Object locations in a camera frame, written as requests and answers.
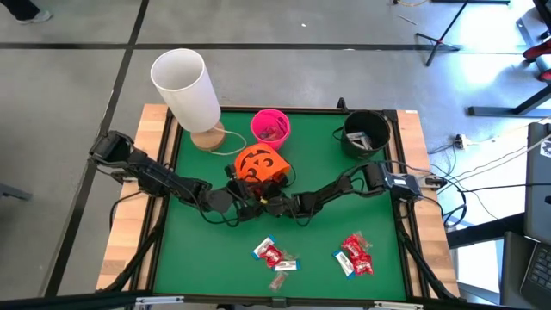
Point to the black pumpkin bucket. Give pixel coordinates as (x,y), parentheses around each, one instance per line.
(379,125)

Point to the gray laptop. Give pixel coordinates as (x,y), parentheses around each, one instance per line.
(540,194)

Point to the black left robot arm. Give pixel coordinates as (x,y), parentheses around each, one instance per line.
(163,178)

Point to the white power strip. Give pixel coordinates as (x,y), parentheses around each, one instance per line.
(460,140)

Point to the black table frame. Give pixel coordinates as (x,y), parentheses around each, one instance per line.
(301,109)

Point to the clear orange candy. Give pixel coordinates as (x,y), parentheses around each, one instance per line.
(277,281)
(267,134)

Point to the black frame strut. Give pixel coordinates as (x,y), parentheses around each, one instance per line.
(428,267)
(134,258)

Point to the clear green candy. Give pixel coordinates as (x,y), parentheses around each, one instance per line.
(290,256)

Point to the black desk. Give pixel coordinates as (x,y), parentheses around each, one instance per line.
(508,112)

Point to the black clamp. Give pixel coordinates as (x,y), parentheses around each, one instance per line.
(342,105)

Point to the pink plastic bucket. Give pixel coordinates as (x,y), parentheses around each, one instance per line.
(258,118)

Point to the green table mat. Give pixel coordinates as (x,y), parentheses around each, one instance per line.
(206,258)

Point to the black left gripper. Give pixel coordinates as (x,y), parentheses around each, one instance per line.
(243,198)

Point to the black tripod stand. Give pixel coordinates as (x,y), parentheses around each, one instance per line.
(439,41)

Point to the black crossbeam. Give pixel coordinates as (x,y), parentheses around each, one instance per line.
(64,302)

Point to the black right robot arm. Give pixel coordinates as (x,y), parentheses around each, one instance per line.
(344,189)

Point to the red candy packet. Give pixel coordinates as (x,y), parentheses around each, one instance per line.
(363,265)
(272,256)
(352,245)

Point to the gray stand foot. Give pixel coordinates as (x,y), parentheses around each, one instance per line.
(15,192)

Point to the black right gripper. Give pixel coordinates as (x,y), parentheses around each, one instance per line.
(284,206)

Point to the orange pumpkin bucket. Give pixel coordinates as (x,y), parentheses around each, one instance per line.
(258,161)

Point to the dark laptop with keyboard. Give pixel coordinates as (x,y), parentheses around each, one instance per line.
(534,275)

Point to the silver metal bracket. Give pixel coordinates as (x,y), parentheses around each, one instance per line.
(159,300)
(398,305)

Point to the white shade table lamp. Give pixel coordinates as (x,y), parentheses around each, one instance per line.
(185,86)

